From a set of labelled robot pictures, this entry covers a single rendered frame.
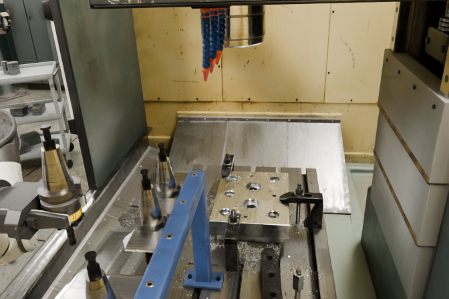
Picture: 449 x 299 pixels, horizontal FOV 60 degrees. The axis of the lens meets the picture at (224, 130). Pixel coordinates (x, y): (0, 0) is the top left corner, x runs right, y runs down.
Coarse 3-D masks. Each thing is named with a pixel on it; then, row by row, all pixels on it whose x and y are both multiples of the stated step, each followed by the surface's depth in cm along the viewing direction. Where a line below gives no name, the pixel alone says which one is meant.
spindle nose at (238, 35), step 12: (228, 12) 86; (240, 12) 86; (252, 12) 87; (264, 12) 91; (228, 24) 87; (240, 24) 87; (252, 24) 88; (264, 24) 92; (228, 36) 88; (240, 36) 88; (252, 36) 89; (264, 36) 94
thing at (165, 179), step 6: (162, 162) 81; (168, 162) 82; (156, 168) 82; (162, 168) 81; (168, 168) 82; (156, 174) 83; (162, 174) 82; (168, 174) 82; (156, 180) 83; (162, 180) 82; (168, 180) 82; (174, 180) 84; (156, 186) 84; (162, 186) 82; (168, 186) 83; (174, 186) 84
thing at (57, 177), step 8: (56, 144) 59; (48, 152) 57; (56, 152) 58; (48, 160) 57; (56, 160) 58; (64, 160) 59; (48, 168) 58; (56, 168) 58; (64, 168) 59; (48, 176) 58; (56, 176) 58; (64, 176) 59; (48, 184) 58; (56, 184) 58; (64, 184) 59; (72, 184) 61; (48, 192) 59; (56, 192) 59
